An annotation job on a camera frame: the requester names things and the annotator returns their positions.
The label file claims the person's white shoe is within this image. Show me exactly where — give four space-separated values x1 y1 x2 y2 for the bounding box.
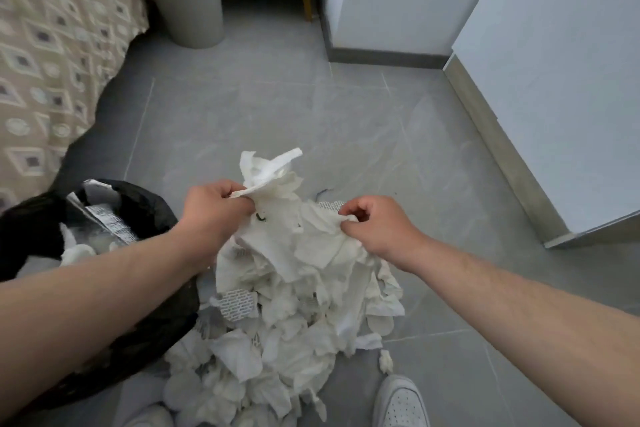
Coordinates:
372 374 431 427
122 404 176 427

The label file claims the white tissue clump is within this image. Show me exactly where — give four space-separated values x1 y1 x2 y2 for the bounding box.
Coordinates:
230 147 377 285

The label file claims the person's right white shoe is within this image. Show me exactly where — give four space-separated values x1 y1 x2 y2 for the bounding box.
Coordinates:
372 374 431 427

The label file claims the black trash bag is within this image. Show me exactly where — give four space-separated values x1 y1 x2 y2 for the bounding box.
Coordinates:
0 179 202 413

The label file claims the grey printed paper wrapper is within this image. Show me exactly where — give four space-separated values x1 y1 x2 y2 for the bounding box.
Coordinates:
67 180 140 246
210 288 260 322

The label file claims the bed with patterned beige cover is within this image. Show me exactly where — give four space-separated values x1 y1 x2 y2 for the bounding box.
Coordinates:
0 0 151 215

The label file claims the person's right forearm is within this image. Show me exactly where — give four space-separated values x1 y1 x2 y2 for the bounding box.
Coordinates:
397 236 640 427

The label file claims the person's left forearm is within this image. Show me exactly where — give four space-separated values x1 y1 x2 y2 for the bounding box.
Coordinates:
0 228 213 423

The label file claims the person's left white shoe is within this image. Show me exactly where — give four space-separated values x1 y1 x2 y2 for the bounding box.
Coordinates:
122 404 176 427

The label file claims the pile of white tissues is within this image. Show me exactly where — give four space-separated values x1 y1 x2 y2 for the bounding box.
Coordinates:
162 242 407 427

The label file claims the person's left hand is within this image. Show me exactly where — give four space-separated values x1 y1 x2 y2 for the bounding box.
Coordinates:
177 180 257 267

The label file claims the person's right hand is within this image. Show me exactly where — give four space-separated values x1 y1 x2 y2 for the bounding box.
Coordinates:
338 195 427 275

